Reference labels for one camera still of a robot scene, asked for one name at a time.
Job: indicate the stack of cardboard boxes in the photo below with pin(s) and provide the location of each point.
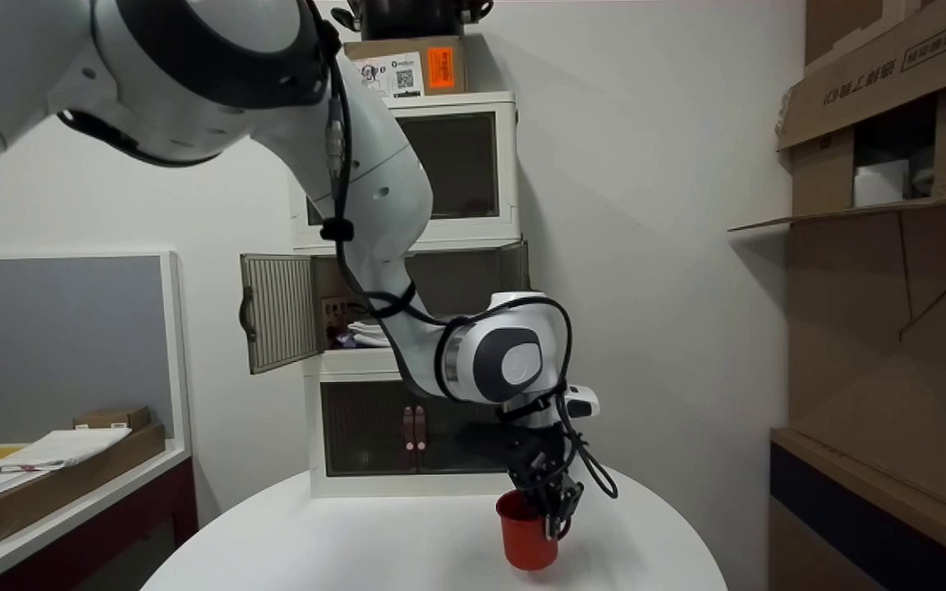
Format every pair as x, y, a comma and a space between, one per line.
884, 328

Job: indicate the labelled cardboard box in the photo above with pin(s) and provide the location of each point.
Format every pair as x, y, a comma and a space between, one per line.
420, 70

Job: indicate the white folded cloth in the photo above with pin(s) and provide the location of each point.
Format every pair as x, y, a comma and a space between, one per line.
370, 333

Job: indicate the white foam block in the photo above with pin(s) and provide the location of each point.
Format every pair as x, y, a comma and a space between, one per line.
879, 184

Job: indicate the dark lower cabinet door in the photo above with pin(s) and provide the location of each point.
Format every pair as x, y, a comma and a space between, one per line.
440, 431
366, 428

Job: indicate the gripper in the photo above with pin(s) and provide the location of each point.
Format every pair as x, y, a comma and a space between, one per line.
540, 450

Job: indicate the black pot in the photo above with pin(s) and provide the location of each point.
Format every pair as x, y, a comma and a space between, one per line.
407, 18

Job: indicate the slatted open cabinet door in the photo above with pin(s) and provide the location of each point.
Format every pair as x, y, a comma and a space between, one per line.
282, 312

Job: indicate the dark glass cabinet door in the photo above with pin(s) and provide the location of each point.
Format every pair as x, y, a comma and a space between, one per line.
465, 164

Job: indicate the small cardboard box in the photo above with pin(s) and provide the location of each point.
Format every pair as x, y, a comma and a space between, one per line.
112, 418

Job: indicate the flat cardboard tray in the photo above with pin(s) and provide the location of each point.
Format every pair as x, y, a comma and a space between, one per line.
46, 492

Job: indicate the white desk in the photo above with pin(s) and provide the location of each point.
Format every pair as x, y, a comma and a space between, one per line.
112, 509

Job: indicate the red cup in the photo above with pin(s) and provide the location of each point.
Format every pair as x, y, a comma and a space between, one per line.
525, 542

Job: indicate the white stacked cabinet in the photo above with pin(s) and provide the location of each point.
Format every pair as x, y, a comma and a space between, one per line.
473, 238

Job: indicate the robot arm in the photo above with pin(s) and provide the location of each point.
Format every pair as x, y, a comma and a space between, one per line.
358, 172

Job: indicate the white paper stack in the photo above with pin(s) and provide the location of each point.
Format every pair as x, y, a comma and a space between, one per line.
62, 448

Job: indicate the grey partition panel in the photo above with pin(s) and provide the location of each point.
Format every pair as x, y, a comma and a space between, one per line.
46, 345

